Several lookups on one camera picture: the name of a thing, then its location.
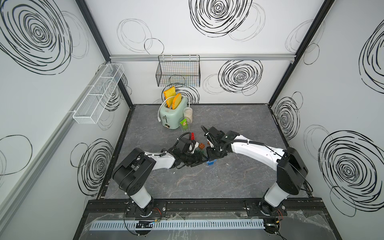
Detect yellow toast slice back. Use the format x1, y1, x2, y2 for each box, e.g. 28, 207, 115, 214
164, 86, 177, 108

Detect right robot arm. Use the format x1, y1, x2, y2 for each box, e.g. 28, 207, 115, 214
201, 126, 309, 216

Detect mint green toaster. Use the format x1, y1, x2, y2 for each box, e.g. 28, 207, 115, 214
157, 95, 190, 130

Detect orange toast slice front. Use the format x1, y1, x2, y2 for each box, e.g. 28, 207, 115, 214
172, 94, 183, 110

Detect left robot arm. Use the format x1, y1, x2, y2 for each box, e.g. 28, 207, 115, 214
112, 132, 208, 216

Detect jar of beige grains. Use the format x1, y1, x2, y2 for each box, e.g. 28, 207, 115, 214
183, 107, 193, 124

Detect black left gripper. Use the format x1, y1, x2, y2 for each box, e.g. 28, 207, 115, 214
180, 150, 208, 167

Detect white mesh wall shelf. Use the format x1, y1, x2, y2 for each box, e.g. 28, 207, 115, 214
73, 63, 124, 125

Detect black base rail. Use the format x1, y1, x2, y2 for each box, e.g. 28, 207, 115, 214
83, 198, 326, 218

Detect light blue long lego brick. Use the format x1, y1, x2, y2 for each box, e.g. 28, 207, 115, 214
206, 160, 217, 166

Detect black wire basket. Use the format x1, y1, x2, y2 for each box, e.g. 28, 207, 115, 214
156, 55, 201, 87

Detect white slotted cable duct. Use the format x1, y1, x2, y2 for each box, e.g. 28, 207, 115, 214
90, 219, 265, 231

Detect clear glass with green packet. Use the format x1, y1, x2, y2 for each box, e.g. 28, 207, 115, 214
179, 117, 190, 133

